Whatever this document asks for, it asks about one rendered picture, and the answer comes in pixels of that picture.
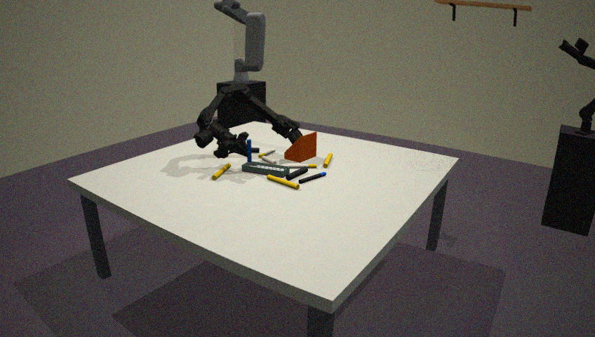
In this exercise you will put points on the blue stylus with grey tip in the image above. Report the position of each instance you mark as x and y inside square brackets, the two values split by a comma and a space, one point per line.
[249, 150]

